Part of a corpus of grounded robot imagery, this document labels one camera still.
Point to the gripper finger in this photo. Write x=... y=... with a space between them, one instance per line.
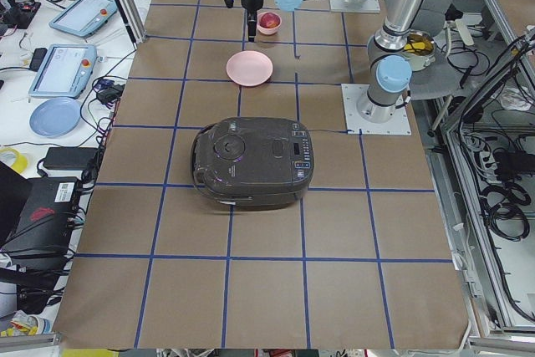
x=251 y=26

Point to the blue teach pendant near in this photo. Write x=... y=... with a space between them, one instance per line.
x=64 y=72

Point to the dark grey rice cooker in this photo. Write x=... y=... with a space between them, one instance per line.
x=253 y=161

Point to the red apple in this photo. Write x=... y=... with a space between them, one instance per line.
x=269 y=20

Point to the yellow tape roll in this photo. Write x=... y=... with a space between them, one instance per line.
x=14 y=159

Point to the light blue plate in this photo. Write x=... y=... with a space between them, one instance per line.
x=55 y=117

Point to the black computer box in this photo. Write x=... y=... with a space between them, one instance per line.
x=38 y=215

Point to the blue teach pendant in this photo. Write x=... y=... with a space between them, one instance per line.
x=84 y=17
x=64 y=72

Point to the blue teach pendant far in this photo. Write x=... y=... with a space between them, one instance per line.
x=84 y=17

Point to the pink plate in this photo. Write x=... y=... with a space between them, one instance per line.
x=249 y=68

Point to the steel pot with handles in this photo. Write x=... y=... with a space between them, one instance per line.
x=419 y=50

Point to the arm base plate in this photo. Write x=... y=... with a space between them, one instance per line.
x=363 y=117
x=355 y=6

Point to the black power adapter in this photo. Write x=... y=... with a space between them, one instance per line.
x=69 y=158

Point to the pink bowl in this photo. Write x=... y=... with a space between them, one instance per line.
x=267 y=31

